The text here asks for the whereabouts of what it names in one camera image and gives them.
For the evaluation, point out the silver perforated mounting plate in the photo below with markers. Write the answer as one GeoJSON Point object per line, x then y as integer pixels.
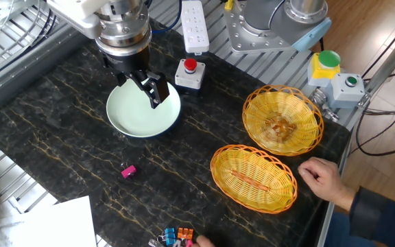
{"type": "Point", "coordinates": [2, 10]}

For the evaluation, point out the silver metal clamp bracket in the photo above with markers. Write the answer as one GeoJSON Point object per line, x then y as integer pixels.
{"type": "Point", "coordinates": [321, 101]}

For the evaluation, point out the white power strip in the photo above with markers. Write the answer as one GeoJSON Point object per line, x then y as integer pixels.
{"type": "Point", "coordinates": [194, 27]}

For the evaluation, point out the aluminium frame post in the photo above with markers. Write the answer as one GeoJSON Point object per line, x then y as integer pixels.
{"type": "Point", "coordinates": [389, 60]}

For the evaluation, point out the person's blue jeans leg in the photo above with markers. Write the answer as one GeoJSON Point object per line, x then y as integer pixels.
{"type": "Point", "coordinates": [341, 230]}

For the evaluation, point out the grey clothespin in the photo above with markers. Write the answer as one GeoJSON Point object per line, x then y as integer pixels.
{"type": "Point", "coordinates": [177, 244]}

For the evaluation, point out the pale green plate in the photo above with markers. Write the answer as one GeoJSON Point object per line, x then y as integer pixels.
{"type": "Point", "coordinates": [139, 118]}

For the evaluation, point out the grey box red button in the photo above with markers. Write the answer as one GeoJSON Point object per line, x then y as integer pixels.
{"type": "Point", "coordinates": [189, 79]}

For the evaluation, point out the person's left hand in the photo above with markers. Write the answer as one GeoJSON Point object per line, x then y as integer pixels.
{"type": "Point", "coordinates": [203, 243]}

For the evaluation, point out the grey aluminium frame beam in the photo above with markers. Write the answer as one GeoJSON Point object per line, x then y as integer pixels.
{"type": "Point", "coordinates": [29, 72]}

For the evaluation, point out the white paper sheets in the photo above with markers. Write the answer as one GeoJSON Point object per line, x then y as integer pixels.
{"type": "Point", "coordinates": [57, 223]}

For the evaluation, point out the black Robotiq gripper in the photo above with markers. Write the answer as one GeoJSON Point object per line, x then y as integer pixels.
{"type": "Point", "coordinates": [125, 61]}

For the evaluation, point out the person's right hand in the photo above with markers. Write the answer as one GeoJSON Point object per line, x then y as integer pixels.
{"type": "Point", "coordinates": [328, 180]}

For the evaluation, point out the round yellow wicker basket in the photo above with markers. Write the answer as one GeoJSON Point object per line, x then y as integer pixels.
{"type": "Point", "coordinates": [283, 120]}

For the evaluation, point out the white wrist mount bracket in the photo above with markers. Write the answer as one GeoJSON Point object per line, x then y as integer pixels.
{"type": "Point", "coordinates": [77, 15]}

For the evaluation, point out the blue binder clip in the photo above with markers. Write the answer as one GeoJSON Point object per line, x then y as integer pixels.
{"type": "Point", "coordinates": [170, 236]}

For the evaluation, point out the silver binder clip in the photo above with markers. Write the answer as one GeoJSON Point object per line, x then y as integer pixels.
{"type": "Point", "coordinates": [154, 243]}

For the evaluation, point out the small pink clothespin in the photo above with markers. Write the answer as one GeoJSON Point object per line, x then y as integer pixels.
{"type": "Point", "coordinates": [129, 171]}

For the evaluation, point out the yellow box green mushroom button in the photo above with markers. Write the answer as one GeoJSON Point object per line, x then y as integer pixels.
{"type": "Point", "coordinates": [322, 70]}

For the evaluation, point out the oval yellow wicker basket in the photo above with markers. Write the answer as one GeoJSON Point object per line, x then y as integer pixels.
{"type": "Point", "coordinates": [252, 178]}

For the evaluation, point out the grey box small green button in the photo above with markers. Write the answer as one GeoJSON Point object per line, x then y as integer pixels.
{"type": "Point", "coordinates": [345, 94]}

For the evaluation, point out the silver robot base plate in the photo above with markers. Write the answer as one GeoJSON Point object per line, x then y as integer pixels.
{"type": "Point", "coordinates": [245, 37]}

